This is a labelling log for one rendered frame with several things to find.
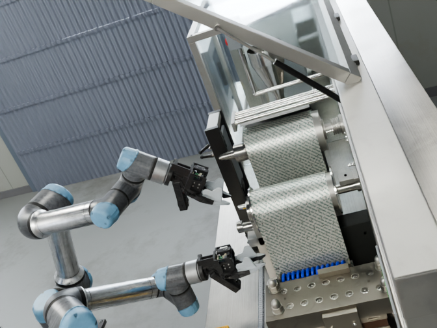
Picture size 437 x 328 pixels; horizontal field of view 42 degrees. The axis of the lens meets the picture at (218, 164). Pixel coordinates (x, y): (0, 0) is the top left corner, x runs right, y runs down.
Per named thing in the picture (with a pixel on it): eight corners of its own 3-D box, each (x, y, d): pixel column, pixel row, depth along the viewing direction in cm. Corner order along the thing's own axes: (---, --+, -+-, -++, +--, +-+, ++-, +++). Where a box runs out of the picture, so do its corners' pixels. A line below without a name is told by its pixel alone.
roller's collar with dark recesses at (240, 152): (238, 157, 202) (233, 141, 199) (255, 152, 201) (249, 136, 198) (238, 165, 196) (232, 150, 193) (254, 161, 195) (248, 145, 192)
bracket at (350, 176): (338, 177, 174) (337, 172, 173) (357, 172, 172) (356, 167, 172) (340, 186, 169) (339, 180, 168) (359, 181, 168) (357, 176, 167)
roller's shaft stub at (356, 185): (338, 191, 176) (334, 179, 174) (360, 185, 174) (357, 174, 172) (339, 199, 172) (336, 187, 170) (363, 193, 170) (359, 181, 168)
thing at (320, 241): (278, 276, 184) (260, 232, 175) (349, 260, 178) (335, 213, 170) (278, 277, 183) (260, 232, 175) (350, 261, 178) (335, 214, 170)
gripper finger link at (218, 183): (236, 185, 177) (208, 177, 175) (229, 200, 180) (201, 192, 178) (235, 179, 180) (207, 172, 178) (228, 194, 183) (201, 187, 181)
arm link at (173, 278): (164, 282, 194) (155, 263, 190) (195, 275, 191) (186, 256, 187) (161, 298, 187) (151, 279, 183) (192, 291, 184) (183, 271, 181)
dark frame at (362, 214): (285, 276, 201) (269, 232, 192) (379, 255, 194) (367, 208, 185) (286, 290, 195) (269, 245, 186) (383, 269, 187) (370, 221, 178)
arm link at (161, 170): (148, 185, 173) (153, 171, 180) (162, 190, 173) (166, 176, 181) (155, 164, 169) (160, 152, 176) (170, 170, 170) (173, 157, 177)
